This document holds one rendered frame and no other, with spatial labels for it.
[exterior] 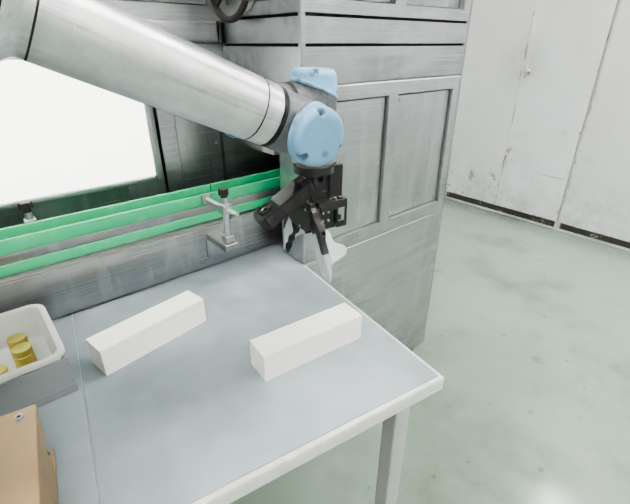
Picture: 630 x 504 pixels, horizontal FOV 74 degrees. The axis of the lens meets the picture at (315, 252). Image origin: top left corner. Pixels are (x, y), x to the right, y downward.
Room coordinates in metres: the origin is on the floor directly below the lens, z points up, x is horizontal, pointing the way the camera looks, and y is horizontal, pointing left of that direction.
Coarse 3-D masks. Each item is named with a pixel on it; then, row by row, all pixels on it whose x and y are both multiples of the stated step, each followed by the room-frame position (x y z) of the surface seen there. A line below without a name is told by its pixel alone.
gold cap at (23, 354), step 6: (24, 342) 0.65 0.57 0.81; (12, 348) 0.63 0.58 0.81; (18, 348) 0.63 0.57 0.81; (24, 348) 0.63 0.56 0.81; (30, 348) 0.64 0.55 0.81; (12, 354) 0.62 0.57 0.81; (18, 354) 0.62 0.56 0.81; (24, 354) 0.63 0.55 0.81; (30, 354) 0.63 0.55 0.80; (18, 360) 0.62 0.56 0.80; (24, 360) 0.62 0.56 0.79; (30, 360) 0.63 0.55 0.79; (36, 360) 0.64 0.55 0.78; (18, 366) 0.62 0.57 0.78
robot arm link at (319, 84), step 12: (300, 72) 0.69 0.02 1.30; (312, 72) 0.69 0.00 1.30; (324, 72) 0.69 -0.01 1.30; (300, 84) 0.69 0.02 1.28; (312, 84) 0.68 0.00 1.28; (324, 84) 0.69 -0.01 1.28; (336, 84) 0.71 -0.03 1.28; (312, 96) 0.68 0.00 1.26; (324, 96) 0.69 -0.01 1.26; (336, 96) 0.70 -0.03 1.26; (336, 108) 0.71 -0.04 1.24
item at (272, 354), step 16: (304, 320) 0.73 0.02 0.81; (320, 320) 0.73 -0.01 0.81; (336, 320) 0.73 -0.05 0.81; (352, 320) 0.73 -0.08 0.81; (272, 336) 0.68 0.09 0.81; (288, 336) 0.68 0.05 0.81; (304, 336) 0.68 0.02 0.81; (320, 336) 0.69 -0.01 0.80; (336, 336) 0.71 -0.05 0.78; (352, 336) 0.74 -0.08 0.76; (256, 352) 0.64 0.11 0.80; (272, 352) 0.63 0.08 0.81; (288, 352) 0.64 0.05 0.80; (304, 352) 0.66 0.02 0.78; (320, 352) 0.69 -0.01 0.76; (256, 368) 0.64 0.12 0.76; (272, 368) 0.62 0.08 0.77; (288, 368) 0.64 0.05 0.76
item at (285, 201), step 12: (300, 180) 0.71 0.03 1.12; (288, 192) 0.69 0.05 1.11; (300, 192) 0.68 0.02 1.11; (312, 192) 0.70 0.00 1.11; (264, 204) 0.69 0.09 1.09; (276, 204) 0.68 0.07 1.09; (288, 204) 0.67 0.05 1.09; (300, 204) 0.68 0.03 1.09; (264, 216) 0.66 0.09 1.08; (276, 216) 0.66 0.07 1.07
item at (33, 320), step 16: (32, 304) 0.74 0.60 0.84; (0, 320) 0.70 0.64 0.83; (16, 320) 0.72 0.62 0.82; (32, 320) 0.73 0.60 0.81; (48, 320) 0.69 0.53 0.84; (0, 336) 0.69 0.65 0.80; (32, 336) 0.72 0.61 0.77; (48, 336) 0.67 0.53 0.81; (0, 352) 0.68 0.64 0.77; (48, 352) 0.68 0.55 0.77; (16, 368) 0.63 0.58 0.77; (32, 368) 0.55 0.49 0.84
